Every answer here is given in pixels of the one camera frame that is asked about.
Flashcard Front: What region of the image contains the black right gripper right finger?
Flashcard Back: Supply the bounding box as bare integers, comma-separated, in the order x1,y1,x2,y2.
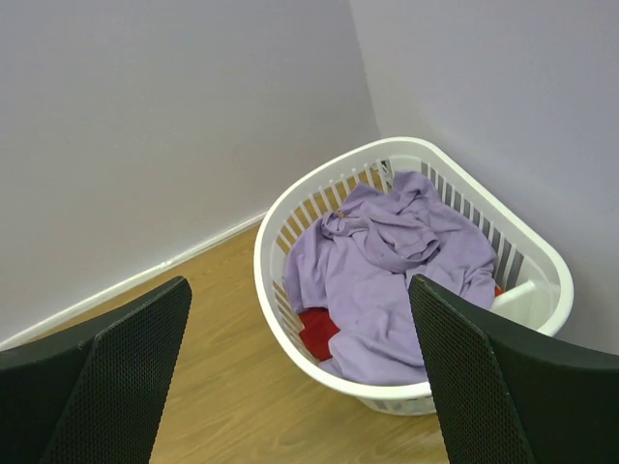
409,275,618,463

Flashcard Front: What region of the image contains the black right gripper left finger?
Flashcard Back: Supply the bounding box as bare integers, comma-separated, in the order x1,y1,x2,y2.
1,276,192,463

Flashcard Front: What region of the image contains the lavender t-shirt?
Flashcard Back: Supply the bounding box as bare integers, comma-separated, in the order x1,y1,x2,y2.
283,171,496,386

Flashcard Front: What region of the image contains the white plastic laundry basket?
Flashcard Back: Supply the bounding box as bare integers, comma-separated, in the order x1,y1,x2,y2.
253,136,574,417

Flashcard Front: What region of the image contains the dark red t-shirt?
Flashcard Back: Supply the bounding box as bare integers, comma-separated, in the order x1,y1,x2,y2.
299,307,339,362

